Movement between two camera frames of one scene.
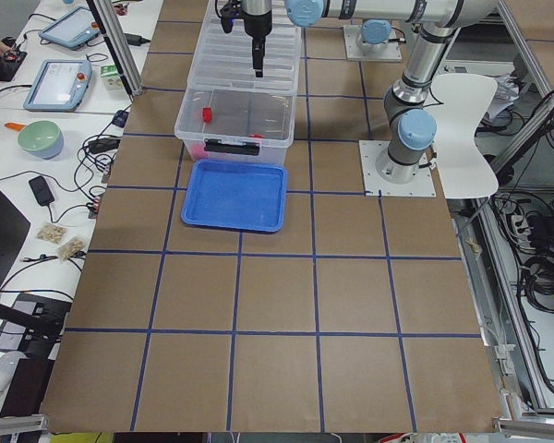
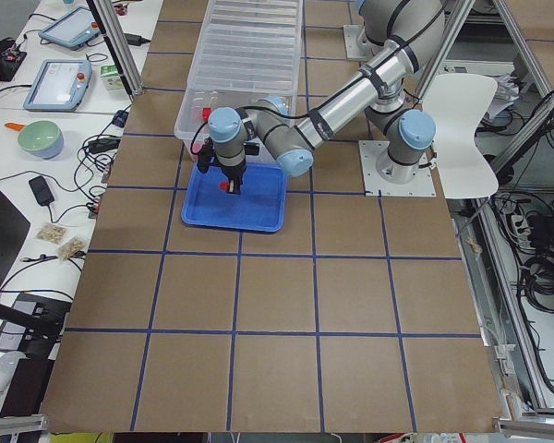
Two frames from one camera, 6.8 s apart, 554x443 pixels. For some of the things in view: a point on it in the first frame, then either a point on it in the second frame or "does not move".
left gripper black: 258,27 → 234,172
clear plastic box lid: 223,65 does not move
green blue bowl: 43,138 does not move
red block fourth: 207,114 does not move
